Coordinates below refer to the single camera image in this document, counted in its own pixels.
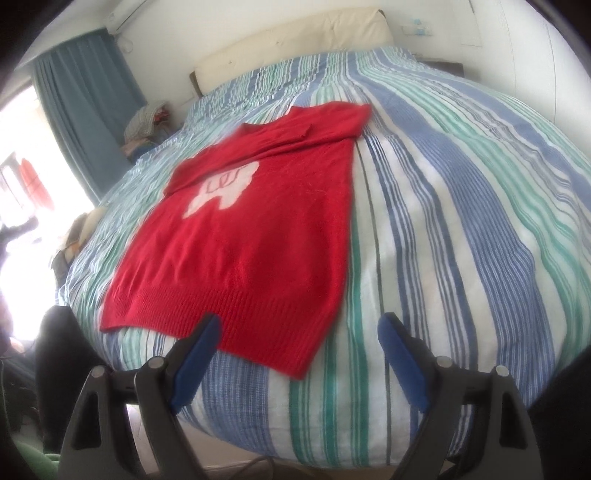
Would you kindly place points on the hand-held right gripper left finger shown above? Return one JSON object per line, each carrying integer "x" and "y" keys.
{"x": 194, "y": 364}

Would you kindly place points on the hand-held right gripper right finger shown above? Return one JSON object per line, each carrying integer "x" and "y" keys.
{"x": 406, "y": 364}

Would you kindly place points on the red knit sweater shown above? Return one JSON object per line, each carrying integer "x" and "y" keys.
{"x": 254, "y": 254}

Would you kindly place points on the pile of clothes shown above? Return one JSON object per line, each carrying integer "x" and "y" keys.
{"x": 145, "y": 122}

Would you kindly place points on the striped bed cover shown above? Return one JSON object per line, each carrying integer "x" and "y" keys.
{"x": 461, "y": 207}

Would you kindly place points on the cream cushion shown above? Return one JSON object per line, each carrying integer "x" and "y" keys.
{"x": 87, "y": 230}

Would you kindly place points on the green cloth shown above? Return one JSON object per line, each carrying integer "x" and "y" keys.
{"x": 39, "y": 464}

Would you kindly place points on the blue curtain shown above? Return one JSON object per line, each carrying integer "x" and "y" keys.
{"x": 87, "y": 101}

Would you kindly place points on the white wardrobe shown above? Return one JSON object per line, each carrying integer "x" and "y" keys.
{"x": 517, "y": 50}

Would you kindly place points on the cream padded headboard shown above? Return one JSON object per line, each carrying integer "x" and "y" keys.
{"x": 295, "y": 46}

